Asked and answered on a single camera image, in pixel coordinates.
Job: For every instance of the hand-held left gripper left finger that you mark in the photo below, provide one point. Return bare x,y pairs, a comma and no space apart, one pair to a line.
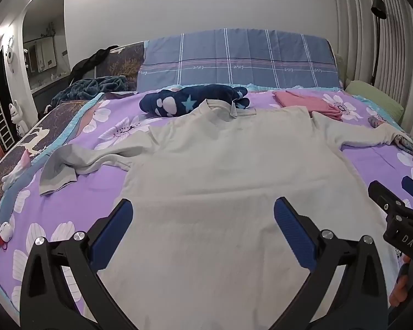
113,235

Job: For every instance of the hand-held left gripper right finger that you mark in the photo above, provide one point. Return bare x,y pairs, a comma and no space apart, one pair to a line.
294,235

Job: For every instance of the beige long-sleeve shirt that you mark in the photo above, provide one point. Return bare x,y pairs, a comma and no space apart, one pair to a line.
210,178

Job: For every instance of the person's right hand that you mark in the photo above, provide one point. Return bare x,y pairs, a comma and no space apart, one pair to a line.
399,287

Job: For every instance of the floral patterned garment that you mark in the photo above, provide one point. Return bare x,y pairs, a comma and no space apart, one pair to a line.
408,142

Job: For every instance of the purple floral blanket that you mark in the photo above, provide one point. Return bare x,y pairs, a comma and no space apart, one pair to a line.
72,206

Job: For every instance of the green pillow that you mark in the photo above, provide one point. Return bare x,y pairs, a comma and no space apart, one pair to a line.
371,98

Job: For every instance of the white round case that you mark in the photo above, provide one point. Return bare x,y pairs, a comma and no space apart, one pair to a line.
6,231

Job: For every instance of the pink white small cloth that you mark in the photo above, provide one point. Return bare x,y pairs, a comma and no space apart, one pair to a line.
19,170

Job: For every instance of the pink folded garment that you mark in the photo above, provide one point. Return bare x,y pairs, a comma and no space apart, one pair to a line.
303,105

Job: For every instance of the beige curtain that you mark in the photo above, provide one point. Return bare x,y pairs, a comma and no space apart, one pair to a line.
399,58

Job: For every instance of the dark deer-print quilt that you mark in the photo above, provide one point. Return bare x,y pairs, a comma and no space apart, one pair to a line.
55,117

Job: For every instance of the red bag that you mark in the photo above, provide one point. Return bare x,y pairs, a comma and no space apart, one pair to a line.
0,150

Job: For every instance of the white cat figurine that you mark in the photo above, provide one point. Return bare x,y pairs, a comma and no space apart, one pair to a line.
19,120

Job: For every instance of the teal fuzzy blanket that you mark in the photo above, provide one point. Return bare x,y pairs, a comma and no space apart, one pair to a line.
89,87

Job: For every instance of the white rack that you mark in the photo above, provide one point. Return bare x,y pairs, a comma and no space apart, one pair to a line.
1,127

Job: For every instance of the navy star-print garment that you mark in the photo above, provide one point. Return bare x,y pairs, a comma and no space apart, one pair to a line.
210,92

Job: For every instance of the dark branch-print pillow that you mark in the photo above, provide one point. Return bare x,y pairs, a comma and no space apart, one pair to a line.
127,62

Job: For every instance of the black garment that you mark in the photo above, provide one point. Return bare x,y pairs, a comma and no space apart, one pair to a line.
89,62

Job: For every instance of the black floor lamp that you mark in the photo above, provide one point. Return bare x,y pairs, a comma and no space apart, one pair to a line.
378,7

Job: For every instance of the blue plaid sheet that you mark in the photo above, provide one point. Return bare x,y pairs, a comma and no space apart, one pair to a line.
227,58

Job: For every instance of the wall mirror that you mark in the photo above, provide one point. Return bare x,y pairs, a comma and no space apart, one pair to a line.
41,55

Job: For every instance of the white wall clock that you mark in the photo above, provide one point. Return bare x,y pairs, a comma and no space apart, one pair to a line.
9,56

